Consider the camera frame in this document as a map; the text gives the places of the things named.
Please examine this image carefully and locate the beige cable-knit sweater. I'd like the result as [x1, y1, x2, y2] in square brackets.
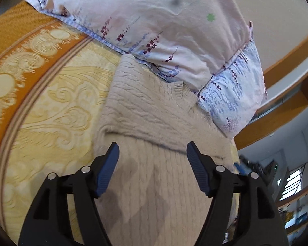
[93, 55, 237, 245]

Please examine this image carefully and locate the wooden bedside shelf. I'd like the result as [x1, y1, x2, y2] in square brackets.
[277, 186, 308, 235]

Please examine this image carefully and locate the yellow patterned bedspread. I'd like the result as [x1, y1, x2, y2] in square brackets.
[0, 1, 120, 242]

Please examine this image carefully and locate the wooden headboard frame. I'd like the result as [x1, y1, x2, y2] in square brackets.
[235, 37, 308, 150]

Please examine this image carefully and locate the pink floral pillow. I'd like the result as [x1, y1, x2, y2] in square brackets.
[26, 0, 250, 92]
[198, 38, 265, 139]

